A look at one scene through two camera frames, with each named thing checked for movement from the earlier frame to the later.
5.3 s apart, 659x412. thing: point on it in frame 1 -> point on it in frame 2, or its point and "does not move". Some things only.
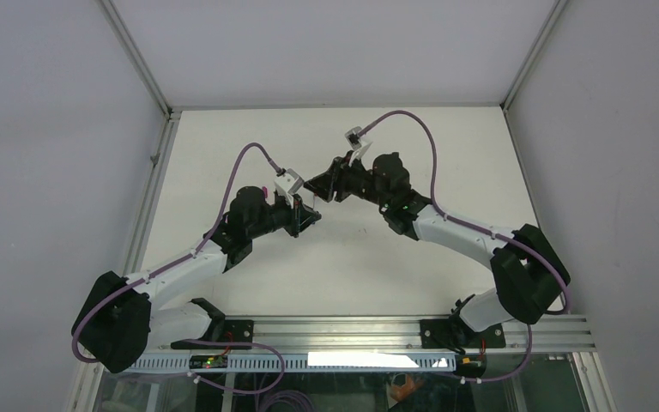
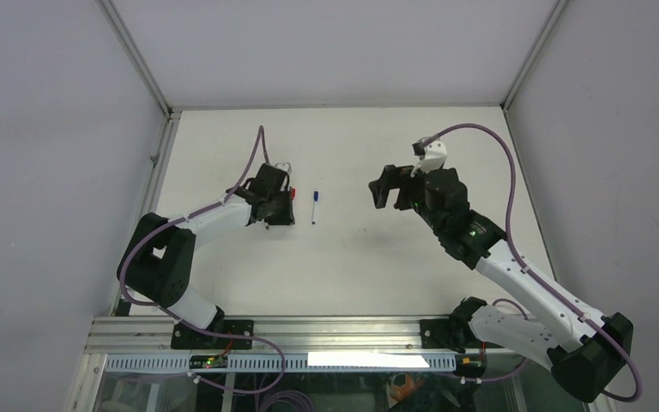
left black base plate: (234, 330) does not move
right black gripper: (324, 184) -> (393, 178)
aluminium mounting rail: (395, 334) does not move
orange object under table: (400, 393) does not move
